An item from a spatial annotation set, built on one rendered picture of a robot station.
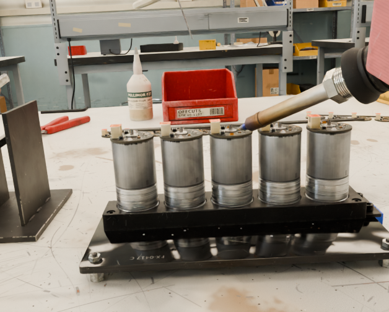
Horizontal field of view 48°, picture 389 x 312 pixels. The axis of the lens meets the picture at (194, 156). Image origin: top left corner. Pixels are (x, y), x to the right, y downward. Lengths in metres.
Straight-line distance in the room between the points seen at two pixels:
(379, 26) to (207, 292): 0.13
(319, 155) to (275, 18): 2.42
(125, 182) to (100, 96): 4.52
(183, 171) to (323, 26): 4.81
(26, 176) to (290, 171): 0.17
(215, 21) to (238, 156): 2.36
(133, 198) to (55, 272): 0.06
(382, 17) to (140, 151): 0.14
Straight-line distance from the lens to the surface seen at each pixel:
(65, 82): 2.65
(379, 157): 0.43
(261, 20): 2.64
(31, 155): 0.31
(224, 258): 0.22
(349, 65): 0.19
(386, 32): 0.18
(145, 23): 2.57
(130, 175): 0.25
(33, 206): 0.31
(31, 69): 4.86
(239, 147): 0.24
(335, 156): 0.25
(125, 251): 0.23
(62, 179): 0.40
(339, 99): 0.20
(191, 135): 0.24
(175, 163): 0.24
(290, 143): 0.24
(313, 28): 4.99
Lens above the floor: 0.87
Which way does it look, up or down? 16 degrees down
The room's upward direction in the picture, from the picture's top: 3 degrees counter-clockwise
